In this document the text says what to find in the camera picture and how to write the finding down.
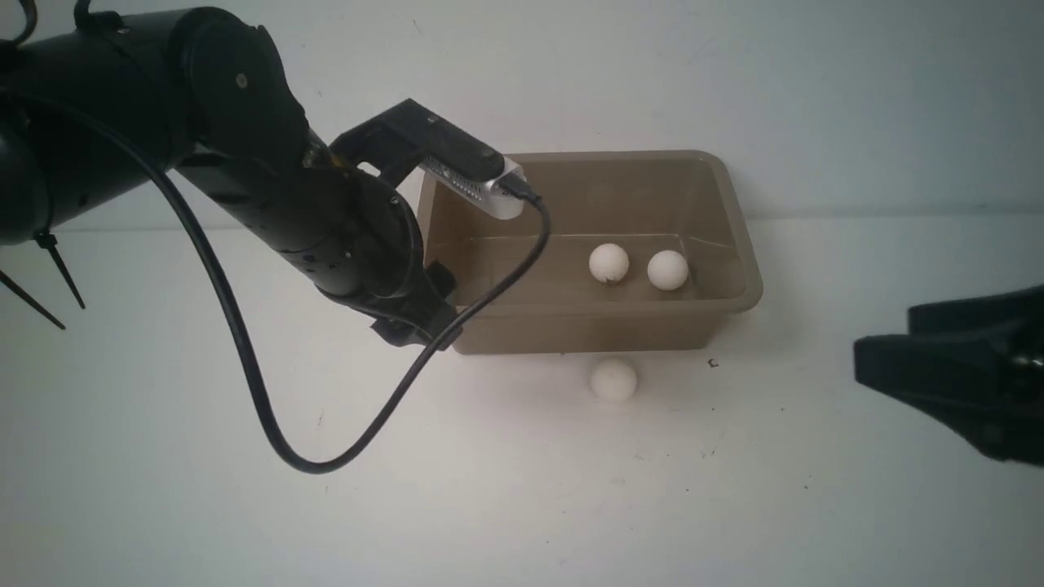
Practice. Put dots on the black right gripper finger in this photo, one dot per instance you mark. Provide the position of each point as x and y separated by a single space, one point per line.
1015 308
985 386

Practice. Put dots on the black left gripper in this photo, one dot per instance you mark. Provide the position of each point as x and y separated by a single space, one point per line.
415 319

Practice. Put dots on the white ping-pong ball with logo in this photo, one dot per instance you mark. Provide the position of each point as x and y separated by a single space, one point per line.
609 264

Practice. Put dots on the plain white ping-pong ball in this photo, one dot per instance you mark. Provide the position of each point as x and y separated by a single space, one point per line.
614 380

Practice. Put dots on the tan plastic bin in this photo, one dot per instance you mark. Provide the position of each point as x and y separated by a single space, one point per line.
649 251

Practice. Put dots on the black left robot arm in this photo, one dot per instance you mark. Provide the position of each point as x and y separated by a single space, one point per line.
204 94

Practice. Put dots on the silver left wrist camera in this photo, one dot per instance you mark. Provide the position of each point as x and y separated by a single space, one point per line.
488 196

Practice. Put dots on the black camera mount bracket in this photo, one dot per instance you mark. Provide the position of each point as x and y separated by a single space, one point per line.
405 136

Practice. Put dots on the black cable ties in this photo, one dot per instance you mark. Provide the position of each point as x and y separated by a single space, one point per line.
44 282

